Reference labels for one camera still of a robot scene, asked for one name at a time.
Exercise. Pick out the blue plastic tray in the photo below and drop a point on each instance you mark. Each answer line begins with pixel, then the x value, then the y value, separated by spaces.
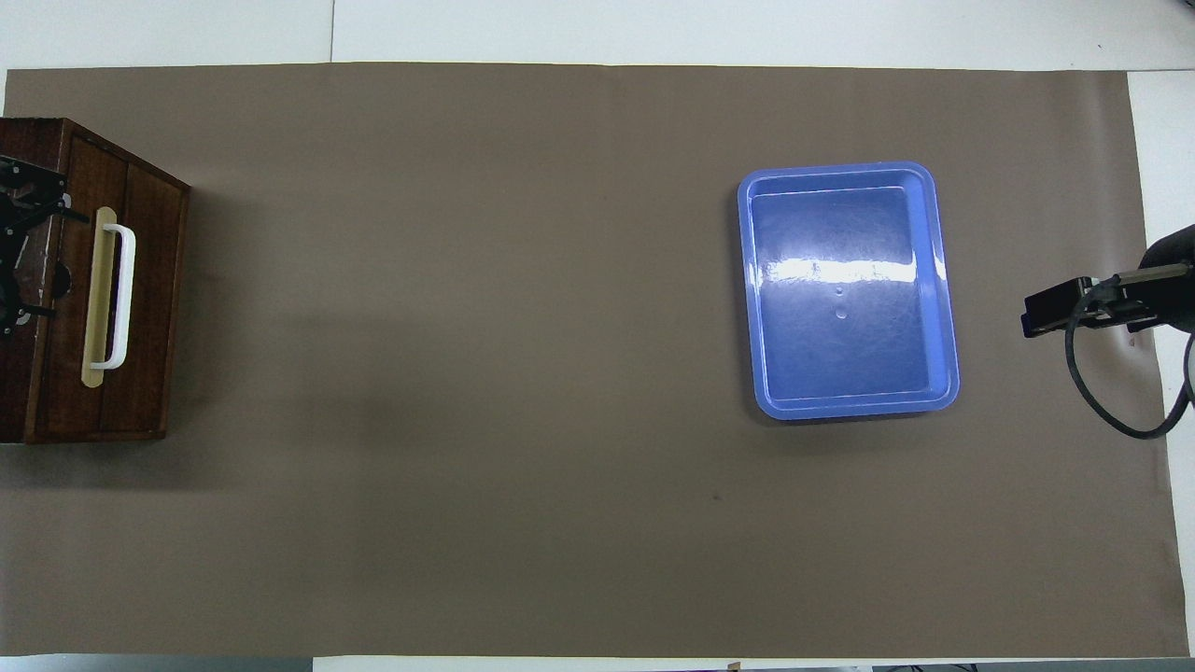
pixel 850 345

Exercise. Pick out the dark wooden drawer cabinet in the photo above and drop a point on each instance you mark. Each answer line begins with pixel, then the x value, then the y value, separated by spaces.
pixel 28 392

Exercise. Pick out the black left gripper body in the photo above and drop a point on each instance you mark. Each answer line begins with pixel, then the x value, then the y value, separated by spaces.
pixel 7 266

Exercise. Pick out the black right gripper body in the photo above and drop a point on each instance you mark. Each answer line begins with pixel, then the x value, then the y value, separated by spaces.
pixel 1125 299

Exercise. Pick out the brown table mat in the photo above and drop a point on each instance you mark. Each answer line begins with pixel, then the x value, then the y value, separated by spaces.
pixel 467 373

